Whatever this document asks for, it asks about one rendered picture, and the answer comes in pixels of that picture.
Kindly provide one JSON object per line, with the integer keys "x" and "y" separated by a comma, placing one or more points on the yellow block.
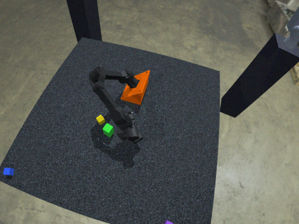
{"x": 100, "y": 119}

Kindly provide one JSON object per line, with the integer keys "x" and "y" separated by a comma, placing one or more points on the blue block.
{"x": 8, "y": 171}

